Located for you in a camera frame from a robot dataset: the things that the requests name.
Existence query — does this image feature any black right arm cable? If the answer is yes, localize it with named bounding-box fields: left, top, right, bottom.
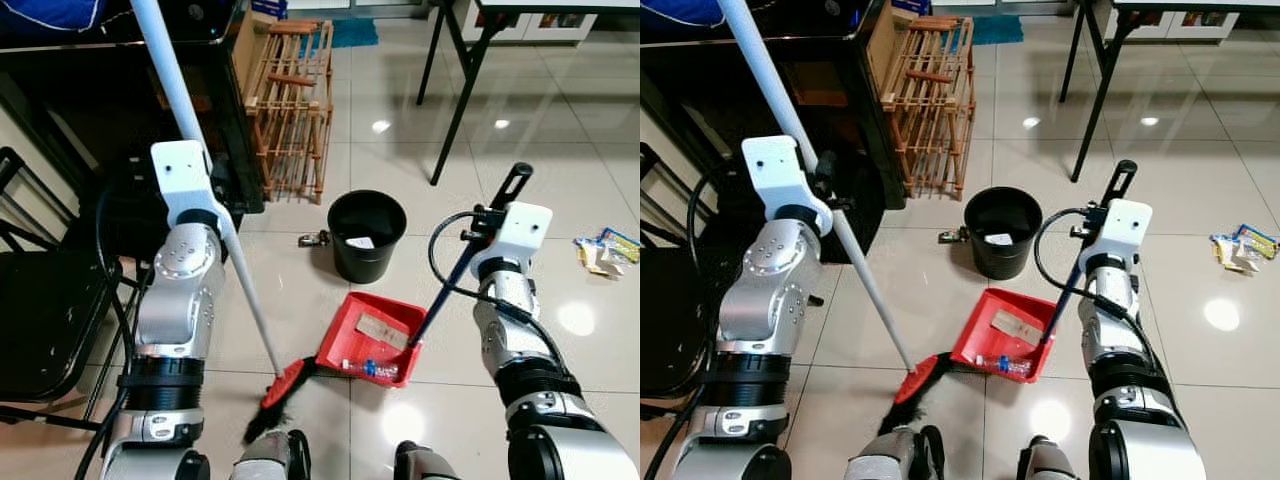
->
left=428, top=208, right=576, bottom=376
left=1032, top=205, right=1171, bottom=381

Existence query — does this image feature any yellow white wrapper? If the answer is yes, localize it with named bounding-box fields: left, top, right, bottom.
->
left=1209, top=235, right=1263, bottom=276
left=573, top=238, right=626, bottom=279

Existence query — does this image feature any brown cardboard sheet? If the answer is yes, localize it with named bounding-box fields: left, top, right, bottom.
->
left=232, top=10, right=277, bottom=96
left=866, top=8, right=906, bottom=91

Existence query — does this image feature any black round waste bin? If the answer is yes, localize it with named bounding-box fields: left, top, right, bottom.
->
left=327, top=190, right=408, bottom=284
left=963, top=186, right=1044, bottom=281

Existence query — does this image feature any clear plastic bottle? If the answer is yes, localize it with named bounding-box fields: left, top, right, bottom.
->
left=340, top=358, right=401, bottom=384
left=975, top=352, right=1033, bottom=379

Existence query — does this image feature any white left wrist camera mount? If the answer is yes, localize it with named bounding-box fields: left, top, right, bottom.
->
left=150, top=140, right=223, bottom=229
left=742, top=135, right=833, bottom=237

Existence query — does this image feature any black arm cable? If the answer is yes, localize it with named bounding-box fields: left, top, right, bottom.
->
left=1032, top=205, right=1171, bottom=381
left=645, top=170, right=751, bottom=480
left=75, top=180, right=156, bottom=480
left=428, top=208, right=576, bottom=376

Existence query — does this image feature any teal floor mat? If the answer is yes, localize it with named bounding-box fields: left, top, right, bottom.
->
left=330, top=18, right=379, bottom=49
left=972, top=15, right=1023, bottom=46

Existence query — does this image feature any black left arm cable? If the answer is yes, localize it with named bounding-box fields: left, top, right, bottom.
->
left=645, top=170, right=751, bottom=480
left=75, top=180, right=156, bottom=480

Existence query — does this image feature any blue yellow snack packet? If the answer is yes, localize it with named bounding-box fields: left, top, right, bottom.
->
left=1233, top=224, right=1280, bottom=261
left=598, top=228, right=641, bottom=263

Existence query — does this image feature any blue bag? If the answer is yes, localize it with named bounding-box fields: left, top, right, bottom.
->
left=640, top=0, right=723, bottom=29
left=0, top=0, right=106, bottom=33

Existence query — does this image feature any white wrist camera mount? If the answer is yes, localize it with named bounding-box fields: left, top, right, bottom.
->
left=150, top=140, right=223, bottom=229
left=742, top=135, right=833, bottom=237
left=1078, top=198, right=1153, bottom=271
left=470, top=202, right=554, bottom=281

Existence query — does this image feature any black desk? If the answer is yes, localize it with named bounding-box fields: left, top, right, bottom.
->
left=0, top=0, right=266, bottom=216
left=640, top=0, right=906, bottom=236

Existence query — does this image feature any robot left leg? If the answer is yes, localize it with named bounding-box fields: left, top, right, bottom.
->
left=232, top=430, right=311, bottom=480
left=845, top=425, right=946, bottom=480

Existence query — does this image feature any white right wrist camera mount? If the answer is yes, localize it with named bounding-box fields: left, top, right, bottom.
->
left=470, top=202, right=554, bottom=281
left=1078, top=198, right=1153, bottom=271

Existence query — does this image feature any wooden slatted shoe rack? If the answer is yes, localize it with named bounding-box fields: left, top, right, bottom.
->
left=245, top=18, right=334, bottom=205
left=880, top=15, right=976, bottom=201

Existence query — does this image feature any black folding chair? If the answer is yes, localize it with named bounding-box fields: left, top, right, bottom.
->
left=0, top=148, right=136, bottom=431
left=640, top=140, right=721, bottom=421

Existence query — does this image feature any white table with black legs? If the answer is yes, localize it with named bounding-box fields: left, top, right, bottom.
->
left=1058, top=0, right=1280, bottom=183
left=415, top=0, right=641, bottom=186

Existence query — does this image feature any robot right leg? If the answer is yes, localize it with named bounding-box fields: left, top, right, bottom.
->
left=395, top=440, right=461, bottom=480
left=1018, top=435, right=1081, bottom=480

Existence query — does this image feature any small brown cardboard piece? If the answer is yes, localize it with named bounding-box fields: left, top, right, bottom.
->
left=355, top=313, right=411, bottom=351
left=990, top=308, right=1046, bottom=346

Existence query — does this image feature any white pole red head broom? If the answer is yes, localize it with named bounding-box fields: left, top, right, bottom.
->
left=717, top=0, right=953, bottom=437
left=130, top=0, right=313, bottom=447

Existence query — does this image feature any robot leg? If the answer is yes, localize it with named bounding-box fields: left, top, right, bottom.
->
left=395, top=440, right=461, bottom=480
left=1018, top=435, right=1081, bottom=480
left=232, top=430, right=311, bottom=480
left=845, top=425, right=946, bottom=480

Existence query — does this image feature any red dustpan with blue handle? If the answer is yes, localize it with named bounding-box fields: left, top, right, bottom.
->
left=950, top=160, right=1139, bottom=383
left=315, top=162, right=535, bottom=387

